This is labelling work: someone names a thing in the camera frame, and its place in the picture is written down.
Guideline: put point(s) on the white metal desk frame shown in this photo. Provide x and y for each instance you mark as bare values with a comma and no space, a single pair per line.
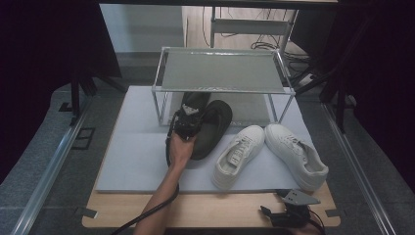
248,26

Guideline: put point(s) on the white power strip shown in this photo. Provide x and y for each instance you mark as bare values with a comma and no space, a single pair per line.
308,79

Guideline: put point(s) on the black slipper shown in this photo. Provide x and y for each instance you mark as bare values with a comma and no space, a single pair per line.
212,130
195,98

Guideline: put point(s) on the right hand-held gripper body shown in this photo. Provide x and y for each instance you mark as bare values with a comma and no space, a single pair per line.
293,217

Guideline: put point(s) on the white sneaker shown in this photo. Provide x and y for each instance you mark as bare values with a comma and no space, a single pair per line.
293,153
241,147

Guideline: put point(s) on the aluminium rail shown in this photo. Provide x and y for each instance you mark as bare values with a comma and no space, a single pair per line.
359,176
49,176

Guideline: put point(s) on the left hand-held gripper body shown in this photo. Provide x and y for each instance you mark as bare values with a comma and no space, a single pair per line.
187,124

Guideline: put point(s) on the person's right hand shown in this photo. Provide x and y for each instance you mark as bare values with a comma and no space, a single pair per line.
306,231

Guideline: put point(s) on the black curtain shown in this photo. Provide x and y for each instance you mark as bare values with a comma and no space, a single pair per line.
32,65
385,98

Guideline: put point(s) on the pale grey foam board mat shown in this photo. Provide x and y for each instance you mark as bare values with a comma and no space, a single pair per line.
137,156

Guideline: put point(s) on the person's left hand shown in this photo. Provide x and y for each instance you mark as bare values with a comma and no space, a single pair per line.
179,151

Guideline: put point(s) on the metal frame shoe rack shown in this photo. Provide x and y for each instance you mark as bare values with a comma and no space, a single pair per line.
221,71

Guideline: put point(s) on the black metal stand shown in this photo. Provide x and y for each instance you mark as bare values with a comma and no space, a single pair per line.
75,98
341,111

